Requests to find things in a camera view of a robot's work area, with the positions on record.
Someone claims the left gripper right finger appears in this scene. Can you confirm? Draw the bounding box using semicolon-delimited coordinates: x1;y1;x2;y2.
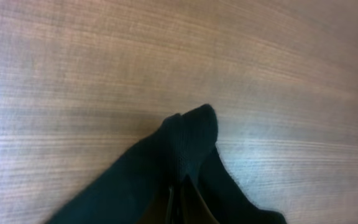
179;176;219;224

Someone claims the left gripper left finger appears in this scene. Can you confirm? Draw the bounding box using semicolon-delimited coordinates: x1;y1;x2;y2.
136;186;175;224

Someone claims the black polo shirt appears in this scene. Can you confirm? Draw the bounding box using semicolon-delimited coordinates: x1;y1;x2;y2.
49;104;285;223

